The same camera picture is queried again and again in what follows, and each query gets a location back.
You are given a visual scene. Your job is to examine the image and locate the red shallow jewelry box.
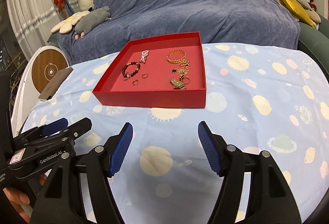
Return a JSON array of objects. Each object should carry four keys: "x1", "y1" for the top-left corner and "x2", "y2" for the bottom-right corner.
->
[{"x1": 93, "y1": 32, "x2": 206, "y2": 108}]

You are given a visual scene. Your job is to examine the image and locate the red ribbon bow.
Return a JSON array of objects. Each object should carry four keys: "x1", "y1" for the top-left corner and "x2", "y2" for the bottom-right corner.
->
[{"x1": 53, "y1": 0, "x2": 66, "y2": 13}]

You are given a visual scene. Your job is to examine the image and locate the grey plush toy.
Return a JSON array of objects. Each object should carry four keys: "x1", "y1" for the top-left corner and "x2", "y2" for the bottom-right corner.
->
[{"x1": 75, "y1": 6, "x2": 111, "y2": 40}]

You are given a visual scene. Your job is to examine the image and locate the gold wristwatch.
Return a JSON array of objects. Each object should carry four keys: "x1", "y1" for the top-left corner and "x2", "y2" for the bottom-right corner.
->
[{"x1": 169, "y1": 78, "x2": 186, "y2": 90}]

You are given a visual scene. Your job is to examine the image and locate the cream flower cushion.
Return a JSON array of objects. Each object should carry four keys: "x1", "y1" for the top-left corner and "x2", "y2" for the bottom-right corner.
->
[{"x1": 51, "y1": 11, "x2": 90, "y2": 34}]

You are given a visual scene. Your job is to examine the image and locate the blue-grey sofa cover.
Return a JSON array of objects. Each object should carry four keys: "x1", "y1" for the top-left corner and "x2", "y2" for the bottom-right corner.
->
[{"x1": 57, "y1": 0, "x2": 301, "y2": 64}]

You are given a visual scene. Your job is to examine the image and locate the person's left hand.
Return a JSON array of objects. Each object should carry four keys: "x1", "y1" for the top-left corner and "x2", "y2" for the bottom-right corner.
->
[{"x1": 3, "y1": 181, "x2": 31, "y2": 223}]

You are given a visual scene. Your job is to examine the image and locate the round wooden white appliance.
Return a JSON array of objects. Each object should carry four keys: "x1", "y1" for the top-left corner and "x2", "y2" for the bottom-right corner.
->
[{"x1": 11, "y1": 46, "x2": 69, "y2": 136}]

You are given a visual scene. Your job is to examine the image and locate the silver pink crystal brooch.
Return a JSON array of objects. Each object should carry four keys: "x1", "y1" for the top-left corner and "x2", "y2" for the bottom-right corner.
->
[{"x1": 139, "y1": 50, "x2": 149, "y2": 64}]

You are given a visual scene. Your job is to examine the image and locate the green sofa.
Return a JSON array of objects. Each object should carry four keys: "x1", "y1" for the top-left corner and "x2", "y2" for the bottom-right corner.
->
[{"x1": 260, "y1": 0, "x2": 329, "y2": 80}]

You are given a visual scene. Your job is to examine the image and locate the white sheer curtain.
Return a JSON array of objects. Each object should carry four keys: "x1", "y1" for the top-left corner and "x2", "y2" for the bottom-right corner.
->
[{"x1": 6, "y1": 0, "x2": 61, "y2": 60}]

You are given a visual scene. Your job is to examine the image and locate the black bead gold bracelet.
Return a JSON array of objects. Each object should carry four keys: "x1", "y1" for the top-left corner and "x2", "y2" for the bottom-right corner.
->
[{"x1": 121, "y1": 61, "x2": 142, "y2": 81}]

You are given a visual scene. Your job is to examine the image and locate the gold chain necklace with pendant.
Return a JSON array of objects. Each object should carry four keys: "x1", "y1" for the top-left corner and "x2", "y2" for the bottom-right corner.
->
[{"x1": 171, "y1": 67, "x2": 190, "y2": 75}]

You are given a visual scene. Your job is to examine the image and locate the gold yellow pillow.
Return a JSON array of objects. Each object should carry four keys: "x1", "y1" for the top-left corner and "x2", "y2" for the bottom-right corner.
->
[{"x1": 279, "y1": 0, "x2": 316, "y2": 28}]

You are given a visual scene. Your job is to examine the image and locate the silver hoop earring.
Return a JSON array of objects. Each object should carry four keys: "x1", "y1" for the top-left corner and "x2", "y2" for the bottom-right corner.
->
[{"x1": 142, "y1": 73, "x2": 149, "y2": 79}]

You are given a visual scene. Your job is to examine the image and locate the light blue patterned tablecloth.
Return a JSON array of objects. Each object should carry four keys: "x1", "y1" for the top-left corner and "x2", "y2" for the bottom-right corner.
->
[{"x1": 24, "y1": 43, "x2": 328, "y2": 223}]

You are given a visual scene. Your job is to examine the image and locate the gold bangle bracelet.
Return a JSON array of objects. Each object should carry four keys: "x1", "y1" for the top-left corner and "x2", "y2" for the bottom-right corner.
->
[{"x1": 166, "y1": 49, "x2": 187, "y2": 65}]

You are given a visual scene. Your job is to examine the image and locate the gold chunky chain pile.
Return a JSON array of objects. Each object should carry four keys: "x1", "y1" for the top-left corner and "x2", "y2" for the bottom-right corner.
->
[{"x1": 179, "y1": 58, "x2": 191, "y2": 85}]

